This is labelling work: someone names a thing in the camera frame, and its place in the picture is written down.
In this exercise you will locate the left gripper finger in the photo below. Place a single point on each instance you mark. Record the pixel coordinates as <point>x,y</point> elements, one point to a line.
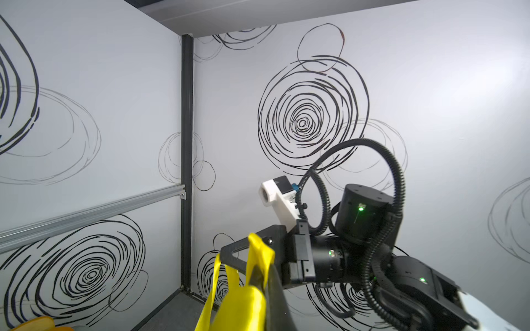
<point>277,314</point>

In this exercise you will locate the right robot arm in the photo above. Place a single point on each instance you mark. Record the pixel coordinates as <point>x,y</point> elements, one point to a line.
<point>404,292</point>

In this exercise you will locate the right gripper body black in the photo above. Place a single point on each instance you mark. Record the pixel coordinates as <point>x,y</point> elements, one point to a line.
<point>302,258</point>

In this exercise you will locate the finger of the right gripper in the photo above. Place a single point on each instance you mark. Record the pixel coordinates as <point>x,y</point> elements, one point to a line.
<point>228,255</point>

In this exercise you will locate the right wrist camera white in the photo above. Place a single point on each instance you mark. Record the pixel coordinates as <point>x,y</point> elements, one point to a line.
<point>279,194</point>

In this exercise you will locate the front yellow sponge toast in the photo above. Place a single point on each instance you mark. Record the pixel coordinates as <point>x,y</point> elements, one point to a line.
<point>41,324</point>

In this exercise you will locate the yellow ribbon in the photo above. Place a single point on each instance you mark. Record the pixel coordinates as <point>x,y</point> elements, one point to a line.
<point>244,307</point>

